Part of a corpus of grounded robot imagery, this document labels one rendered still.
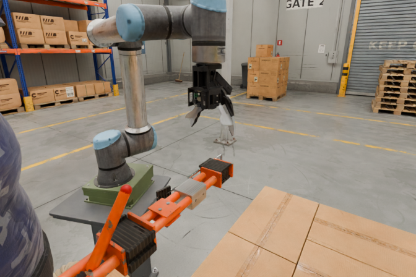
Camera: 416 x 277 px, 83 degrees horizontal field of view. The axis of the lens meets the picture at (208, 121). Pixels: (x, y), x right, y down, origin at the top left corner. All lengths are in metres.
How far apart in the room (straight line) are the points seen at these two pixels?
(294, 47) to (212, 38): 9.76
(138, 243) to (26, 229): 0.23
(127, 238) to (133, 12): 0.51
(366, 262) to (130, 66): 1.54
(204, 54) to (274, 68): 7.13
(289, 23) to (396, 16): 3.32
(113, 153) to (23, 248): 1.08
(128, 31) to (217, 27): 0.22
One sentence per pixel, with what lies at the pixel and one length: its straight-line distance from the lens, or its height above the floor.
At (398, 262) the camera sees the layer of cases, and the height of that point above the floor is 0.54.
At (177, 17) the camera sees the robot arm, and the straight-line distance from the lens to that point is 0.71.
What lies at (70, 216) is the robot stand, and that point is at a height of 0.75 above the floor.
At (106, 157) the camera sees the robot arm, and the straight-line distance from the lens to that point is 1.40.
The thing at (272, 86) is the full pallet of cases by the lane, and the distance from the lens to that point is 7.80.
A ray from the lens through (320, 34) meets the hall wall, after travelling 10.18.
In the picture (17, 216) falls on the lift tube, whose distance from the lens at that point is 0.35.
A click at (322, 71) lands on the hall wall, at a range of 10.16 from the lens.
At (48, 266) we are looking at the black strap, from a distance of 0.40.
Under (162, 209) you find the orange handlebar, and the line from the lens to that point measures 0.61.
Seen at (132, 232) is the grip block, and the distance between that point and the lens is 0.56.
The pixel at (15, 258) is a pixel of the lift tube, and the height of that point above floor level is 1.37.
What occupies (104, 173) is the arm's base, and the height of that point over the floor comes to 0.92.
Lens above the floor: 1.57
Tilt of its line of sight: 17 degrees down
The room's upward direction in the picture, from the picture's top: straight up
